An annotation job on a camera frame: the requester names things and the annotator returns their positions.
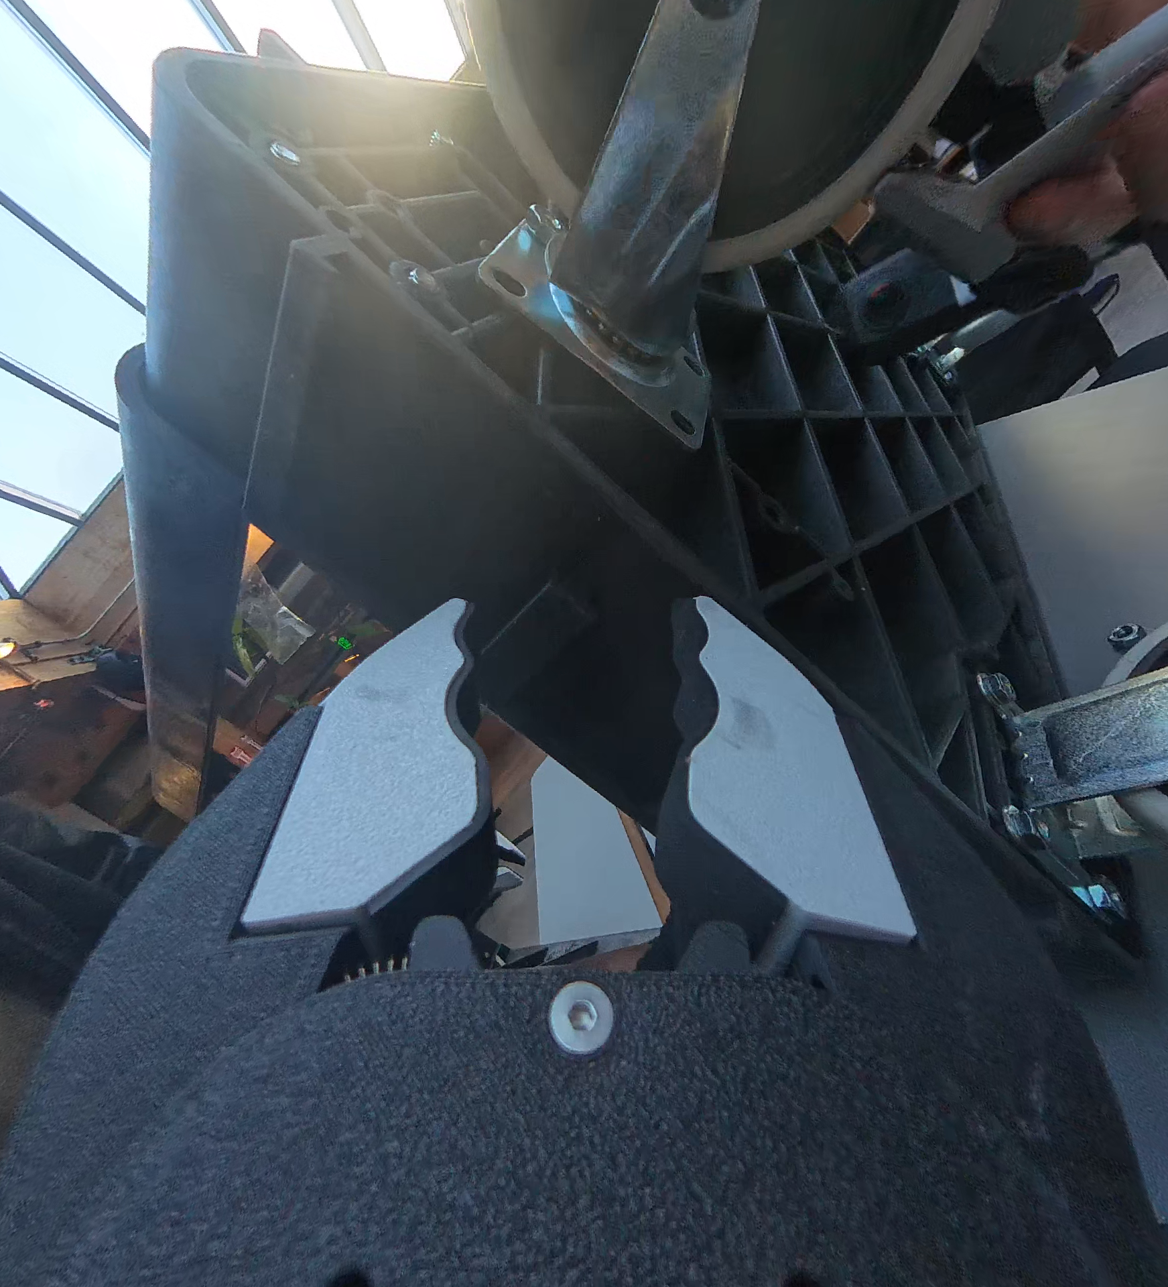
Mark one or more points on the person's left hand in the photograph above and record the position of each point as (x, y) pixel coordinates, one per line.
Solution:
(1147, 151)

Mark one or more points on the clear plastic bag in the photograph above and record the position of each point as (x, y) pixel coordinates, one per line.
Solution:
(279, 613)

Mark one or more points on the grey caster wheel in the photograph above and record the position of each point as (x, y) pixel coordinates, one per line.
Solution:
(1126, 734)
(644, 201)

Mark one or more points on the black plastic cart shelf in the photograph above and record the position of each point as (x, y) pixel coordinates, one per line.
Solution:
(394, 503)

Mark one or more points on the small wall lamp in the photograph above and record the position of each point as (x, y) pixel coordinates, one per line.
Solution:
(1, 648)

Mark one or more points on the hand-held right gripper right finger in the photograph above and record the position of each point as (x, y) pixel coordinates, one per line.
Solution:
(785, 793)

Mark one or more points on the black cart leg tube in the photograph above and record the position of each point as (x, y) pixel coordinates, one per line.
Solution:
(182, 603)

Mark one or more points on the white panel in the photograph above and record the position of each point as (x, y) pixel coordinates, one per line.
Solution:
(593, 855)

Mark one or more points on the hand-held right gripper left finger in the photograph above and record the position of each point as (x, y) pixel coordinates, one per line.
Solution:
(374, 773)

